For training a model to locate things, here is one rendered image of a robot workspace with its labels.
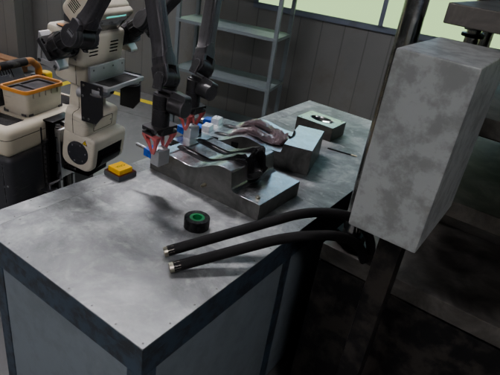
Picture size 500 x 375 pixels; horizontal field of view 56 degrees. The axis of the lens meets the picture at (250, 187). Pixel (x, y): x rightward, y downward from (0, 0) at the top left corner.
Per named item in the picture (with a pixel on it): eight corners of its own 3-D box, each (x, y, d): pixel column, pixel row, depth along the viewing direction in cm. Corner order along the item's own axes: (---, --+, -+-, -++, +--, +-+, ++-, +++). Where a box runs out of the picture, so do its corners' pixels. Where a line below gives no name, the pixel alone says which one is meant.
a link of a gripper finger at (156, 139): (170, 154, 159) (172, 128, 155) (154, 159, 154) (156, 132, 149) (155, 146, 162) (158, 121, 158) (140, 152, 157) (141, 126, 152)
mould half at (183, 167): (149, 167, 179) (151, 134, 173) (195, 150, 199) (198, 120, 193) (257, 221, 156) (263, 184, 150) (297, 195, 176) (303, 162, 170)
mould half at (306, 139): (193, 145, 203) (196, 121, 198) (216, 127, 225) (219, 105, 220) (306, 175, 192) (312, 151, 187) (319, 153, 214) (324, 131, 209)
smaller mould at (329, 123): (294, 129, 238) (297, 115, 235) (309, 123, 250) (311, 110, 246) (329, 142, 229) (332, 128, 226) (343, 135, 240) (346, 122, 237)
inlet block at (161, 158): (131, 152, 163) (132, 138, 161) (142, 149, 167) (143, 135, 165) (158, 167, 157) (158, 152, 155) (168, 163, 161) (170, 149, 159)
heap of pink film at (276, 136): (223, 137, 201) (225, 119, 197) (237, 124, 216) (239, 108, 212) (282, 152, 195) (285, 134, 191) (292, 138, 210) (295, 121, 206)
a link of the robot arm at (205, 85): (209, 65, 182) (195, 56, 175) (230, 74, 176) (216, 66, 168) (196, 94, 184) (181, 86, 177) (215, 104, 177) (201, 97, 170)
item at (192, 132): (165, 129, 192) (166, 117, 189) (174, 126, 196) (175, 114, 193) (189, 141, 186) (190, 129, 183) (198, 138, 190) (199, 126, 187)
